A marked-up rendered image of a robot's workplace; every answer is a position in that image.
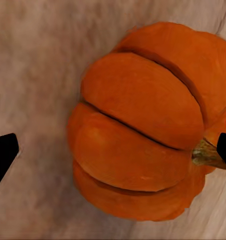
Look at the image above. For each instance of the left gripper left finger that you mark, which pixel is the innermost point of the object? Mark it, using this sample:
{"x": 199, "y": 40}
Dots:
{"x": 8, "y": 150}

